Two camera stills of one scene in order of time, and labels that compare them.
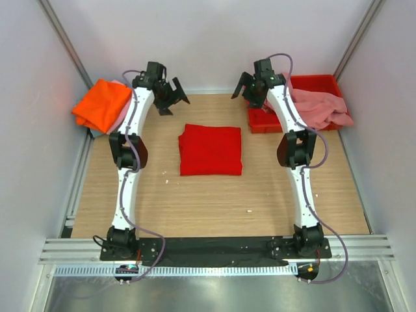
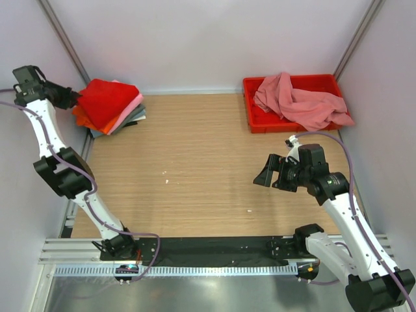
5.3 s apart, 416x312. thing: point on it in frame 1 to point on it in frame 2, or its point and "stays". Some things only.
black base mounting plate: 216,251 stays
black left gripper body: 167,93 to 63,97
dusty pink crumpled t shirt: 316,110 stays
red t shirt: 205,149 to 100,102
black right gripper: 254,102 to 273,164
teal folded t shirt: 97,133 stays
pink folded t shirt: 127,108 stays
